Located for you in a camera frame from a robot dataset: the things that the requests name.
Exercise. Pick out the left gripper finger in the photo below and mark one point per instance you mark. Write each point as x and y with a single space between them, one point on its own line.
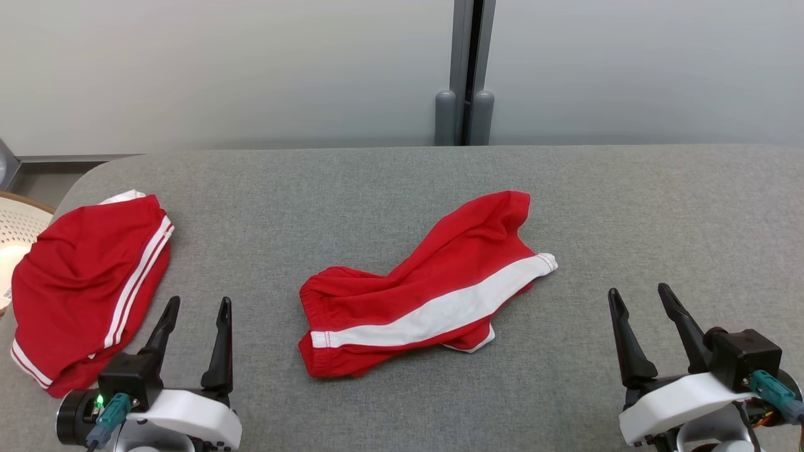
221 358
164 333

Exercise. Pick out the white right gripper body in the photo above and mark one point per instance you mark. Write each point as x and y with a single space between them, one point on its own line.
678 402

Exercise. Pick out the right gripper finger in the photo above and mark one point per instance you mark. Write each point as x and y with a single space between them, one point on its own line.
691 333
631 351

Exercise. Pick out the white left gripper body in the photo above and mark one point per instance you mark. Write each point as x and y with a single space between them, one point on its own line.
195 417

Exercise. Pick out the red basketball jersey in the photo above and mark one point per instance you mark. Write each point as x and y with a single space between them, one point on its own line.
75 282

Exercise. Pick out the red shorts white stripe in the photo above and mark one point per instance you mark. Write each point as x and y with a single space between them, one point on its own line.
440 276

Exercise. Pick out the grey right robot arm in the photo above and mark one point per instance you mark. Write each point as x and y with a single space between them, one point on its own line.
722 433

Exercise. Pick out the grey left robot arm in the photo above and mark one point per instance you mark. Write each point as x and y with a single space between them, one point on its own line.
74 419

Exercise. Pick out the white perforated laundry basket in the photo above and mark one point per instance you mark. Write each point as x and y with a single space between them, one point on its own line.
22 245

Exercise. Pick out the grey fabric sofa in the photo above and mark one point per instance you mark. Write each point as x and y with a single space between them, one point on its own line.
402 402

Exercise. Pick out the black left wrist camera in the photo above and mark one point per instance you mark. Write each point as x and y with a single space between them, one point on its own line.
129 376

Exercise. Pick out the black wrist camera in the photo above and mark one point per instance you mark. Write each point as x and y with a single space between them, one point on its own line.
744 355
129 376

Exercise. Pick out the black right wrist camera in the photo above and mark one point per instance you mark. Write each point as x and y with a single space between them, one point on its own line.
744 355

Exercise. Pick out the teal left camera connector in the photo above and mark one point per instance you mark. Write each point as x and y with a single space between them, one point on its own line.
112 414

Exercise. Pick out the teal camera connector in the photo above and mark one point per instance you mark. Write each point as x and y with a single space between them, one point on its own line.
776 392
112 414

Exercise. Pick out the teal right camera connector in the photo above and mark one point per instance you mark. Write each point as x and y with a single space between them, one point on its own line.
776 392

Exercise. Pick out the grey partition bottom rail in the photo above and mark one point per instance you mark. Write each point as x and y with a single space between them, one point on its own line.
75 157

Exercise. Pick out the grey rounded post foot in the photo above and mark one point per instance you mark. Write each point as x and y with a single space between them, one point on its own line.
445 119
483 119

